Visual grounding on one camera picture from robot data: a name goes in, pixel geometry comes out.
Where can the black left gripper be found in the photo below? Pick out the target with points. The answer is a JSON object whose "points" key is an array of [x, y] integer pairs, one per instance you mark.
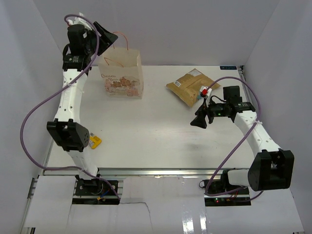
{"points": [[107, 38]]}

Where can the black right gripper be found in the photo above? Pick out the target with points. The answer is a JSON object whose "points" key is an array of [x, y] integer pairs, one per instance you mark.
{"points": [[200, 121]]}

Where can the large brown snack bag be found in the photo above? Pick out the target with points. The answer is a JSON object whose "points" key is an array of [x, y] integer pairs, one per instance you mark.
{"points": [[187, 87]]}

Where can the small yellow snack packet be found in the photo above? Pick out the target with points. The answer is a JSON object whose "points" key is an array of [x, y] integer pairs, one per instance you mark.
{"points": [[94, 141]]}

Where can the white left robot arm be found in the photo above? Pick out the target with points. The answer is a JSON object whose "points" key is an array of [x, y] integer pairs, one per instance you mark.
{"points": [[66, 129]]}

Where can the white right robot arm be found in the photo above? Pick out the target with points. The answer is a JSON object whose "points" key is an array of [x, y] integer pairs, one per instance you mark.
{"points": [[272, 167]]}

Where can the printed paper gift bag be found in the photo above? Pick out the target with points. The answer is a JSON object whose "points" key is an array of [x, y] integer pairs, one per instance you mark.
{"points": [[121, 71]]}

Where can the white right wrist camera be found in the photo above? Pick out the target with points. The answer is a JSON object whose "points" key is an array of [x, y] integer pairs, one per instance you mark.
{"points": [[205, 92]]}

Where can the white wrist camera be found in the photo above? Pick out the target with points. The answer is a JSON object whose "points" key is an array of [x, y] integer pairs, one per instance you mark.
{"points": [[205, 92], [78, 20]]}

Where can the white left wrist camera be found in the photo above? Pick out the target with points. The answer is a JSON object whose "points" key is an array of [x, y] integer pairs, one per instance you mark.
{"points": [[78, 20]]}

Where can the aluminium table frame rail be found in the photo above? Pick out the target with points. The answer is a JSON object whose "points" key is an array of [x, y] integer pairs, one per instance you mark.
{"points": [[107, 172]]}

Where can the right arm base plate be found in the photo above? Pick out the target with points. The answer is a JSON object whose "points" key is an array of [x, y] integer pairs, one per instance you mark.
{"points": [[227, 195]]}

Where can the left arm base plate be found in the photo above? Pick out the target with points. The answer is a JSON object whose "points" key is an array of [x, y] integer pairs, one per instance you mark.
{"points": [[95, 192]]}

